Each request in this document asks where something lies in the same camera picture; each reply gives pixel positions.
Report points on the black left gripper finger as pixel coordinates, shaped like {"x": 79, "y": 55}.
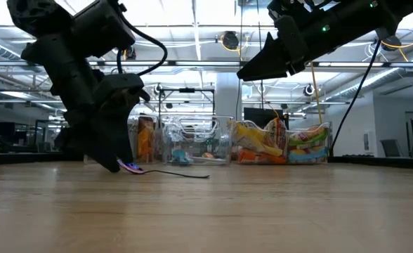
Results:
{"x": 125, "y": 144}
{"x": 104, "y": 151}

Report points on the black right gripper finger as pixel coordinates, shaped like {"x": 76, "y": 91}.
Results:
{"x": 266, "y": 66}

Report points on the brown orange taco mix packet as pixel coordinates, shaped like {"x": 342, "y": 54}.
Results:
{"x": 145, "y": 138}

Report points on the red ramen packet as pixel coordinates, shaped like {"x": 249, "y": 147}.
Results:
{"x": 278, "y": 131}

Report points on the yellow ramen packet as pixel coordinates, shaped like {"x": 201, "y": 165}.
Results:
{"x": 250, "y": 138}

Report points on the green pink ramen packet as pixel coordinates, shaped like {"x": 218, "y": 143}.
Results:
{"x": 310, "y": 137}

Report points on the pink gold iridescent spoon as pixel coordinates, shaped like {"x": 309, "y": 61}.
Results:
{"x": 207, "y": 155}

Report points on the orange ramen packet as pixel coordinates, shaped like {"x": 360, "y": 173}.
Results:
{"x": 259, "y": 158}

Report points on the blue yellow food packet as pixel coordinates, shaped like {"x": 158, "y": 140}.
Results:
{"x": 306, "y": 156}

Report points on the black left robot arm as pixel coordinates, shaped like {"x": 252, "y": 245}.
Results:
{"x": 62, "y": 70}

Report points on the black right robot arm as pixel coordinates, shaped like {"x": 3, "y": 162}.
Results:
{"x": 354, "y": 24}

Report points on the clear plastic bin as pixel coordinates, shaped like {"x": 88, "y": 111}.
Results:
{"x": 132, "y": 140}
{"x": 220, "y": 147}
{"x": 327, "y": 140}

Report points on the black perforated panel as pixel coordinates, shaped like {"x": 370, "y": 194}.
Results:
{"x": 257, "y": 117}

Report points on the black computer monitor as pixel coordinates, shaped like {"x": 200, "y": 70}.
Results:
{"x": 3, "y": 130}

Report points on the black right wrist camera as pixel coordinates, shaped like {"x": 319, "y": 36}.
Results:
{"x": 322, "y": 35}

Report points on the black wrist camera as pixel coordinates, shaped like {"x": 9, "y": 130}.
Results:
{"x": 322, "y": 35}
{"x": 101, "y": 28}

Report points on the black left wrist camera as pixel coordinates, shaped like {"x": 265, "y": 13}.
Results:
{"x": 101, "y": 28}

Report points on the black gantry frame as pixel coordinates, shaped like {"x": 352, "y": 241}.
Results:
{"x": 187, "y": 90}

